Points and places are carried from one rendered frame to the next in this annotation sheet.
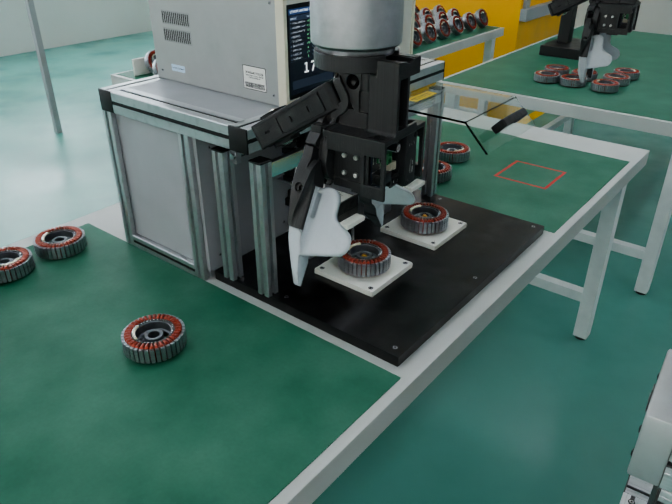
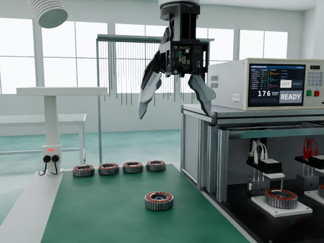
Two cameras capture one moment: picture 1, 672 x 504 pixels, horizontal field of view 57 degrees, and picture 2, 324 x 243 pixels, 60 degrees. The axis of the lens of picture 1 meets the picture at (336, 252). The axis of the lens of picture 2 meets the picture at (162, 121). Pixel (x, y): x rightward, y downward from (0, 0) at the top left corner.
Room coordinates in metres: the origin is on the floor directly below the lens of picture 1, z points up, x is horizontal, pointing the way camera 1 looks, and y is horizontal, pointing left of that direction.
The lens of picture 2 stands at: (0.09, -0.32, 1.22)
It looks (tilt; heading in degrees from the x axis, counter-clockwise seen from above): 8 degrees down; 38
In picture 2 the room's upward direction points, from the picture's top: straight up
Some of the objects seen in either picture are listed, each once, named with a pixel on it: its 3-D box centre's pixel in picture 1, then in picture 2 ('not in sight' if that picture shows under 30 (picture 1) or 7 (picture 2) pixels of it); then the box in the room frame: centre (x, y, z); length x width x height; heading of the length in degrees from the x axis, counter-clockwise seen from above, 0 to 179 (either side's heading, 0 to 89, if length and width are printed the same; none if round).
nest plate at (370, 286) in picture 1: (363, 267); (280, 204); (1.14, -0.06, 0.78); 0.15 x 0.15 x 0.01; 51
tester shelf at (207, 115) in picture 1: (285, 83); (263, 111); (1.44, 0.12, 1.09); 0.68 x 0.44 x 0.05; 141
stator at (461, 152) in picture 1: (451, 152); not in sight; (1.86, -0.36, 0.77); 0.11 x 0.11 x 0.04
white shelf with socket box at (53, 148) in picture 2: not in sight; (69, 133); (0.89, 0.88, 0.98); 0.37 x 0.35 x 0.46; 141
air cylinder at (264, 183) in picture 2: not in sight; (258, 185); (1.23, 0.05, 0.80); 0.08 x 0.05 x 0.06; 141
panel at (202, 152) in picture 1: (308, 161); (269, 149); (1.40, 0.06, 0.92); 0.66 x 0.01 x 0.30; 141
